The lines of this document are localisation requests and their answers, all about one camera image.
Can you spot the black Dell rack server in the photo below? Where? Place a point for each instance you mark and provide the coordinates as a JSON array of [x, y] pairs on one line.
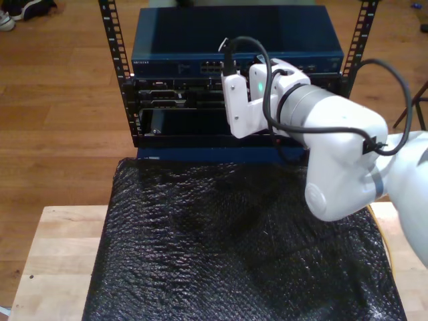
[[174, 95]]

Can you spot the dark wooden chair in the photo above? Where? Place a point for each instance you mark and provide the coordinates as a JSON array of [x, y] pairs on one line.
[[418, 97]]

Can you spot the small blue object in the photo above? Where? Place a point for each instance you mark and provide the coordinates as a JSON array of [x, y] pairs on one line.
[[416, 5]]

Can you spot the black bubble wrap mat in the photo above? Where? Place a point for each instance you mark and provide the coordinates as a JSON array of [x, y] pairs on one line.
[[200, 250]]

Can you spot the dark navy sneaker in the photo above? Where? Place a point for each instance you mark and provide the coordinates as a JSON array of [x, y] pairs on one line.
[[33, 8]]

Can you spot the white sneaker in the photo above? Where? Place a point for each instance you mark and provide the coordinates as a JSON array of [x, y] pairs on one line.
[[5, 21]]

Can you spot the black perforated rack post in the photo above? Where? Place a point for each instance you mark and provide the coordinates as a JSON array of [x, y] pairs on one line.
[[359, 33], [115, 40]]

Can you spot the blue Netgear network switch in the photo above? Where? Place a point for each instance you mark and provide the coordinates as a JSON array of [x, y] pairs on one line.
[[187, 33]]

